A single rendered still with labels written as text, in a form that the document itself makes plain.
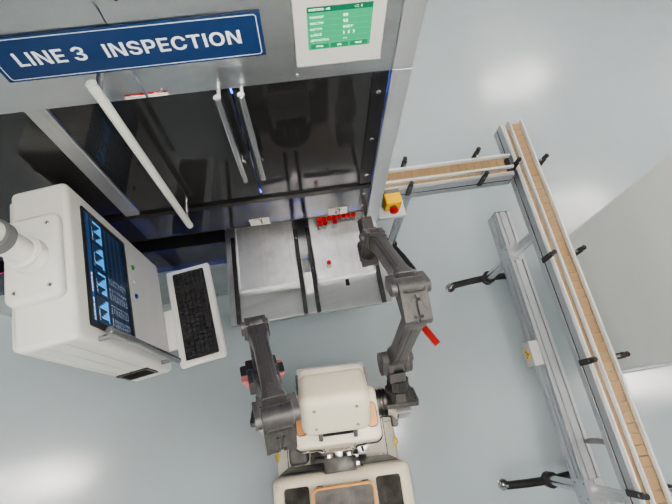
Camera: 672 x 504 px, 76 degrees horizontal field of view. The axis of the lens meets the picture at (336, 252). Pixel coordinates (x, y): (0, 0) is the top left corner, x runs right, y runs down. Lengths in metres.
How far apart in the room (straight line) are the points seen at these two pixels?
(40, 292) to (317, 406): 0.81
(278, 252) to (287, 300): 0.23
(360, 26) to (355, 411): 1.02
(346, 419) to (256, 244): 0.96
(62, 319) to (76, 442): 1.75
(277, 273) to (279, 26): 1.12
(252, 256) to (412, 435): 1.43
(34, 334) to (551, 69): 3.91
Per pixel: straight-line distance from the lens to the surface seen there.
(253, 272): 1.95
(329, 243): 1.97
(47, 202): 1.55
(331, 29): 1.13
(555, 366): 2.42
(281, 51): 1.17
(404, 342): 1.27
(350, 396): 1.31
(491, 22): 4.43
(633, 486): 2.09
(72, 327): 1.36
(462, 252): 3.04
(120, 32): 1.15
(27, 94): 1.35
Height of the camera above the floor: 2.69
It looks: 68 degrees down
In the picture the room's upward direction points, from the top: 2 degrees clockwise
